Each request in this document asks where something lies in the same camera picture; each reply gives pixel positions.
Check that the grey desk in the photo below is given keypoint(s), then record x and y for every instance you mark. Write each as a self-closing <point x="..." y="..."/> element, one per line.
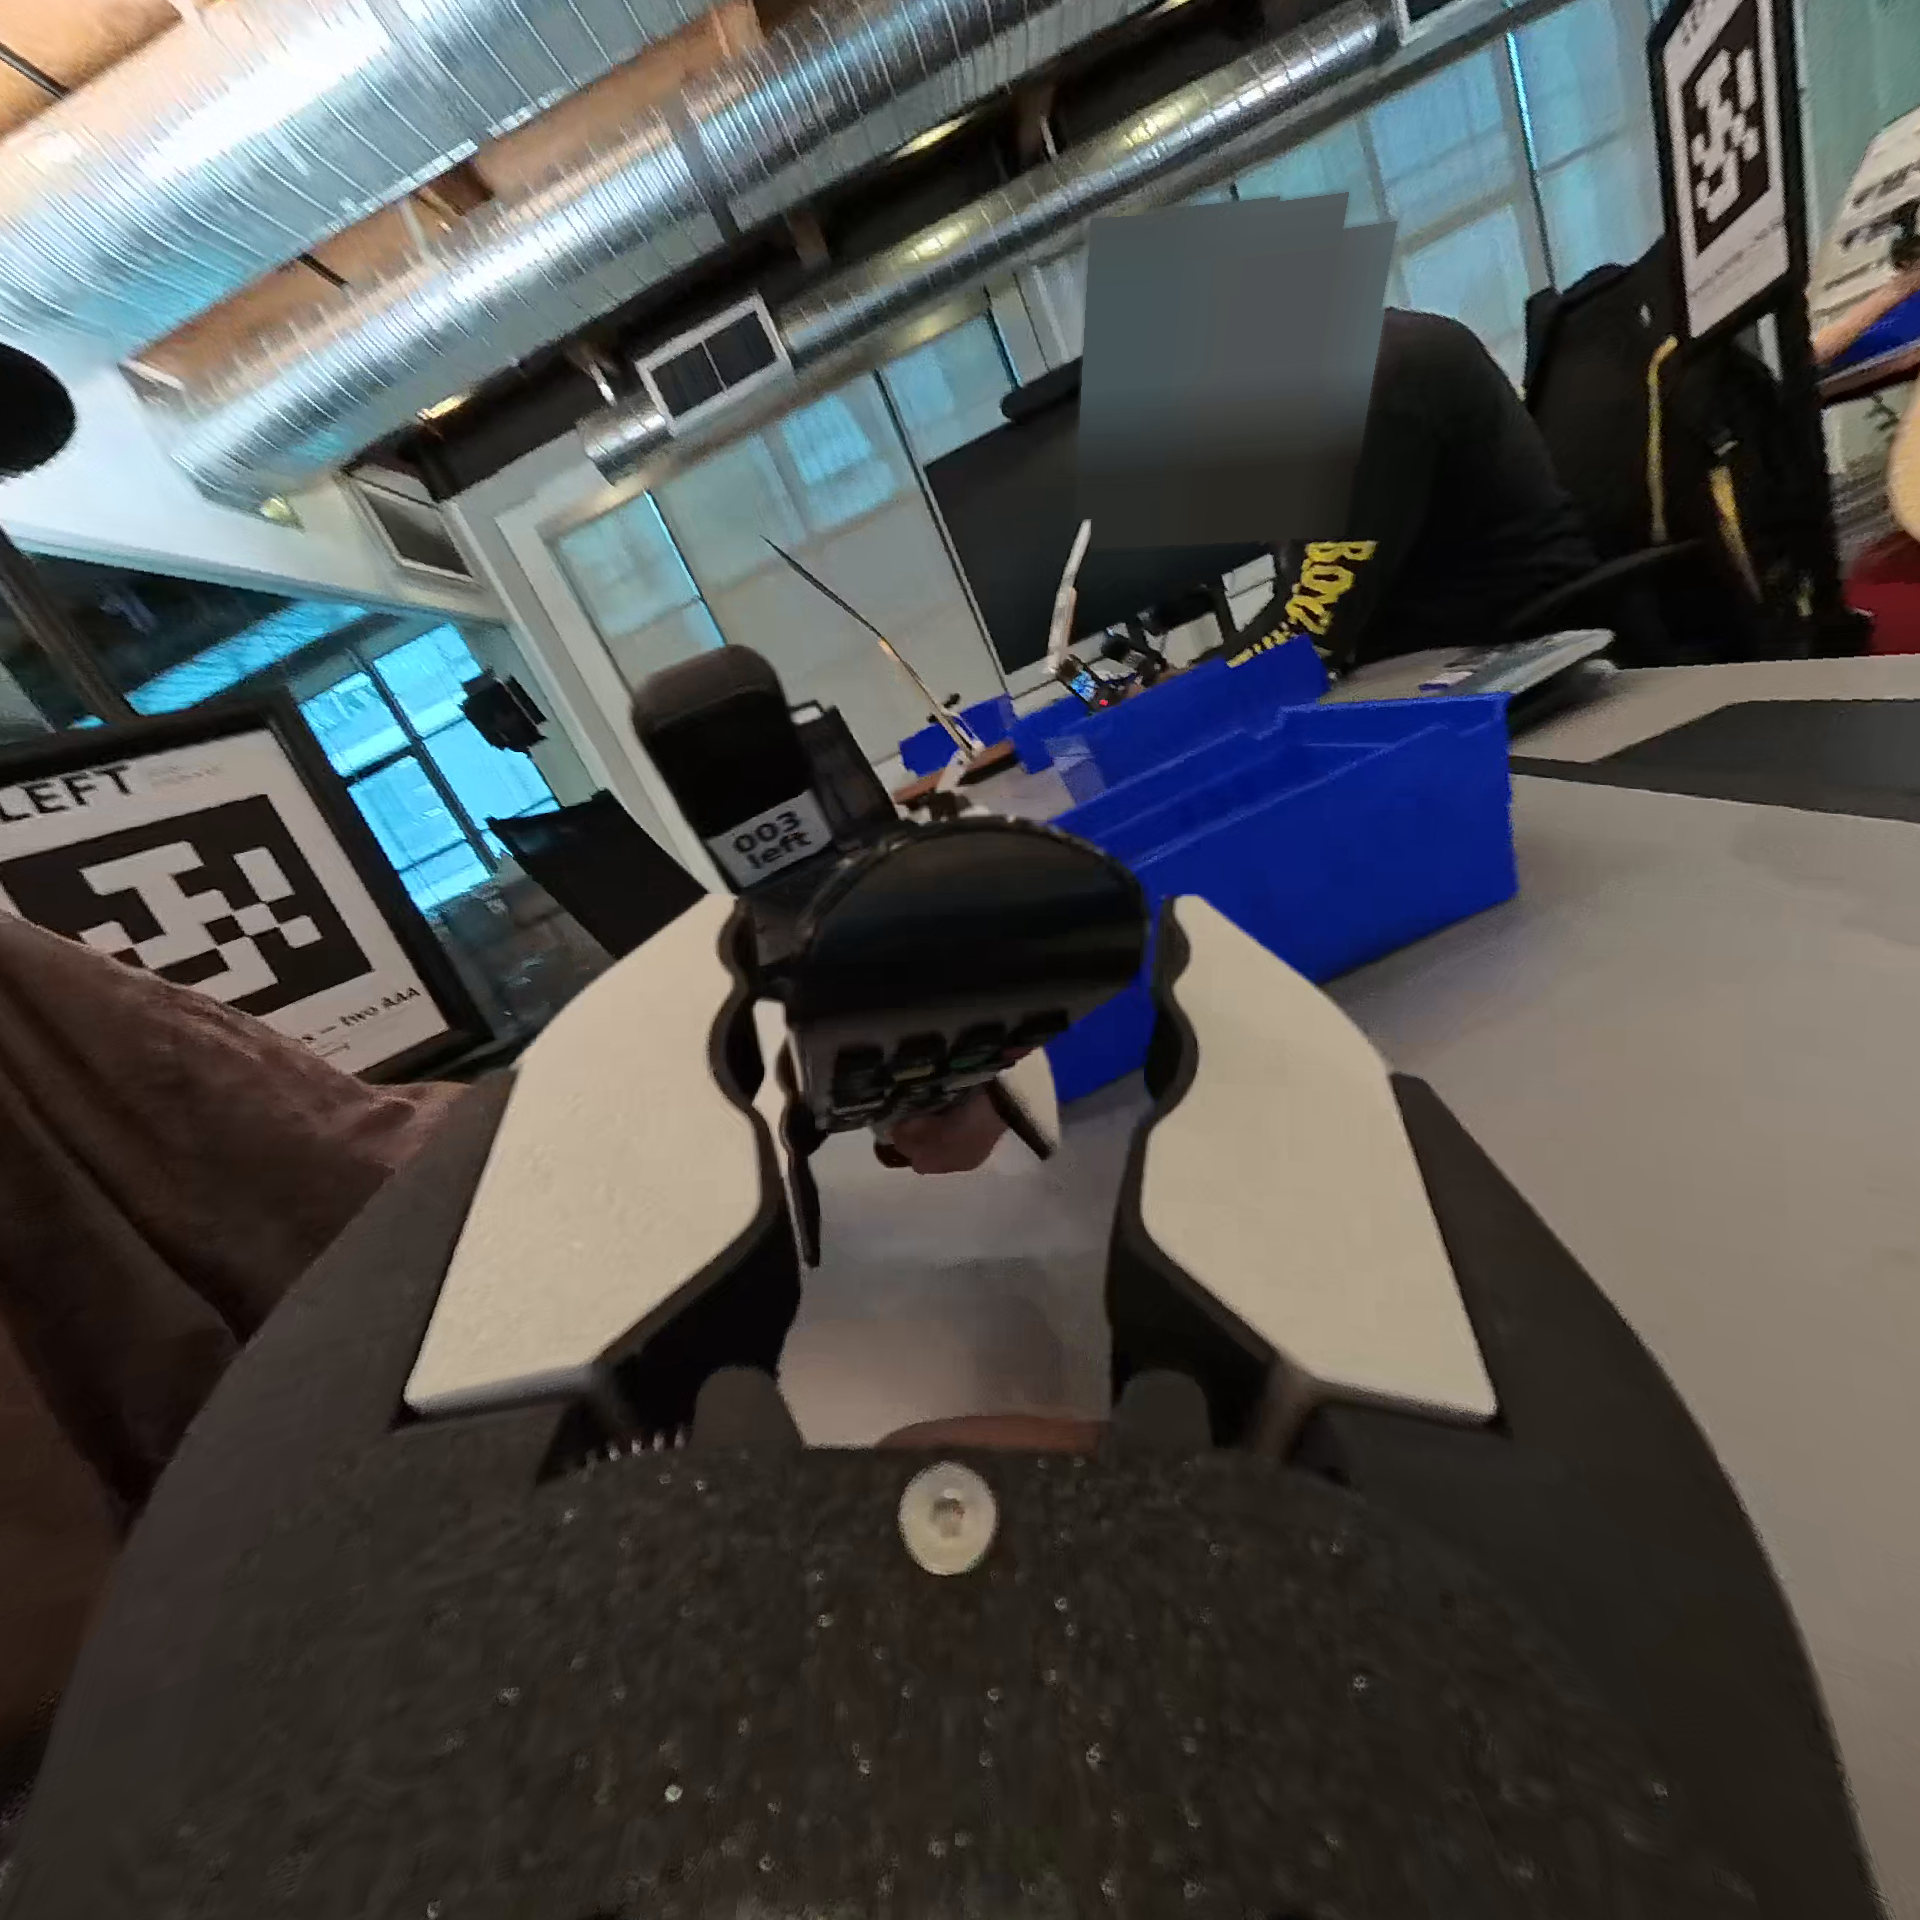
<point x="1650" y="1050"/>

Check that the black fuzzy round object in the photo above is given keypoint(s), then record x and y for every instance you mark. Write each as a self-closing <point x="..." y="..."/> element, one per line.
<point x="31" y="411"/>

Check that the blue plastic bin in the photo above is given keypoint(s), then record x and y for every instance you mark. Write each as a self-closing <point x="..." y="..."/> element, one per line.
<point x="1200" y="704"/>
<point x="1350" y="839"/>

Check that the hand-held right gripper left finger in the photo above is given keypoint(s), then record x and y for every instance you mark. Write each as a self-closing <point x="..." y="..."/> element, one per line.
<point x="600" y="1201"/>

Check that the black remote control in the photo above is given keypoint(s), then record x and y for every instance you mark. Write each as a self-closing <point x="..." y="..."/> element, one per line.
<point x="974" y="914"/>

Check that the person's left hand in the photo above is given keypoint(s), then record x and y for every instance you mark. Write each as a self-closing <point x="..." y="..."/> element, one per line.
<point x="945" y="1149"/>

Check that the black monitor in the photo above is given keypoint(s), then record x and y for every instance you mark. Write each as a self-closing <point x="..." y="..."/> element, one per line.
<point x="1004" y="555"/>

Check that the thin silver ventilation duct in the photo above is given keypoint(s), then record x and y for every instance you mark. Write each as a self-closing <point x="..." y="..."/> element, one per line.
<point x="932" y="285"/>

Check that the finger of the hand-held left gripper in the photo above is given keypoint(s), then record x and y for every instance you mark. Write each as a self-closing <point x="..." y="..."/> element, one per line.
<point x="768" y="1066"/>
<point x="1037" y="1103"/>

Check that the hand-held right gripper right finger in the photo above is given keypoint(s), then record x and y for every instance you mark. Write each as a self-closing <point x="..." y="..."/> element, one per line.
<point x="1319" y="1201"/>

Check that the black white marker board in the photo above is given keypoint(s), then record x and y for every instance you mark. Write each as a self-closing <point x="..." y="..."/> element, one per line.
<point x="196" y="914"/>
<point x="1725" y="150"/>

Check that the grey laptop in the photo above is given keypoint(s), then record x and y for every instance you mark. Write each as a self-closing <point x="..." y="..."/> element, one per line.
<point x="1501" y="675"/>

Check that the white air vent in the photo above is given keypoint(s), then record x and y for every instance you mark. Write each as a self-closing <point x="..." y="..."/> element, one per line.
<point x="713" y="363"/>
<point x="413" y="523"/>

